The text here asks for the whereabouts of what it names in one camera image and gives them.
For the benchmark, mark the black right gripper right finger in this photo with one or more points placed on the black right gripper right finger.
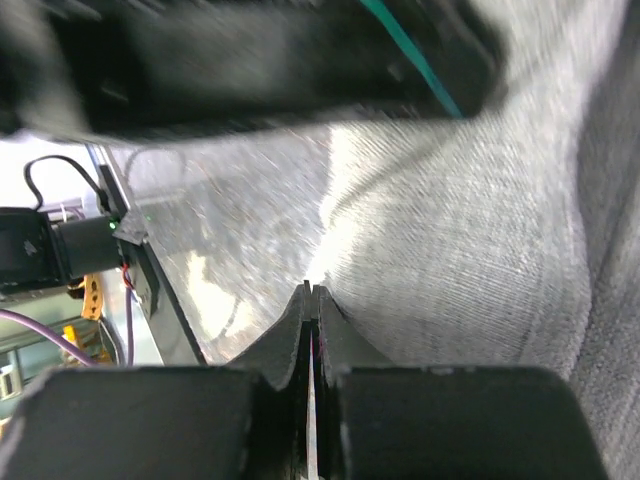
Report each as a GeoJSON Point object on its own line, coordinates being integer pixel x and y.
{"type": "Point", "coordinates": [378, 420]}

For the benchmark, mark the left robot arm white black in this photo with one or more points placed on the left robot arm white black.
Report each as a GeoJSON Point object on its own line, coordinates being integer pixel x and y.
{"type": "Point", "coordinates": [168, 70]}

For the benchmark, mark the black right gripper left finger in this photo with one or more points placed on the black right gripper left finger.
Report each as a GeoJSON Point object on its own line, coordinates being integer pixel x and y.
{"type": "Point", "coordinates": [243, 420]}

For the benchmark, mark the grey cloth napkin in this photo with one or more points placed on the grey cloth napkin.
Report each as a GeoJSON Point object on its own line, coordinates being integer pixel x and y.
{"type": "Point", "coordinates": [513, 237]}

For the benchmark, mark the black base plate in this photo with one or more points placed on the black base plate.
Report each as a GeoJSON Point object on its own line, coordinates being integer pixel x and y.
{"type": "Point", "coordinates": [163, 314]}

